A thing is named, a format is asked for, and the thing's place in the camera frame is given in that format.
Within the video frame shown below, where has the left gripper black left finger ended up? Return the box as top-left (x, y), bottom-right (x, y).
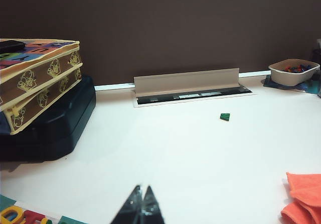
top-left (109, 184), bottom-right (144, 224)

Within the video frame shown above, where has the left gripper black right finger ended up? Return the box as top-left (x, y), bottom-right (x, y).
top-left (139, 184), bottom-right (167, 224)

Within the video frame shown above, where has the orange microfibre cloth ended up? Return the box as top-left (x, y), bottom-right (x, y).
top-left (280, 172), bottom-right (321, 224)

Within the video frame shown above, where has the yellow letter D magnet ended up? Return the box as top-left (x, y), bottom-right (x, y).
top-left (0, 205), bottom-right (26, 224)

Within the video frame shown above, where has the dark blue plastic case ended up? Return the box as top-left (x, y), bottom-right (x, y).
top-left (0, 74), bottom-right (97, 163)

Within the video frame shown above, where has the teal magnet pack card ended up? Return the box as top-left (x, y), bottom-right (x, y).
top-left (0, 194), bottom-right (89, 224)

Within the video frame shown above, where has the blue mat under bowl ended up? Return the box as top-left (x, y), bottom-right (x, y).
top-left (262, 74), bottom-right (319, 94)

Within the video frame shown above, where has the brown desk partition panel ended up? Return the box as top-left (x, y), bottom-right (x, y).
top-left (0, 0), bottom-right (321, 86)

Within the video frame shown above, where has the white paper bowl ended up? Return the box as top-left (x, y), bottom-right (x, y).
top-left (268, 58), bottom-right (321, 87)

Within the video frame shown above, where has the black flat device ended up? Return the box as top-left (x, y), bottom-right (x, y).
top-left (0, 40), bottom-right (27, 55)

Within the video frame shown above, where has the colourful small pieces heap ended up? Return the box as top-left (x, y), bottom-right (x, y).
top-left (283, 63), bottom-right (313, 73)

